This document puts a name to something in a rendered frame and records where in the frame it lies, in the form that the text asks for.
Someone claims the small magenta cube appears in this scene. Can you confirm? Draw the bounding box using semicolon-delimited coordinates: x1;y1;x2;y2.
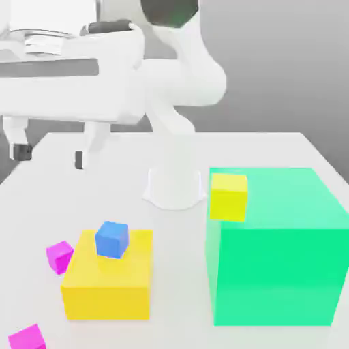
7;323;48;349
45;240;75;275

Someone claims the large green box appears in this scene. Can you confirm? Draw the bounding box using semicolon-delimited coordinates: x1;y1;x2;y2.
204;166;349;327

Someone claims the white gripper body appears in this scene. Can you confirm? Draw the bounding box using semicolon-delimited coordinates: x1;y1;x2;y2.
0;27;146;125

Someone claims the small blue cube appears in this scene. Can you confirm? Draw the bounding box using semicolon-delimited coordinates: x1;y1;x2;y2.
94;220;130;260

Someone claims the large yellow box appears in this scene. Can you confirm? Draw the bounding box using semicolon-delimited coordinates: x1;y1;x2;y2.
60;229;153;322

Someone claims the small yellow cube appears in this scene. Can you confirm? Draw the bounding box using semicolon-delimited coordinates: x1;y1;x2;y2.
209;172;248;223

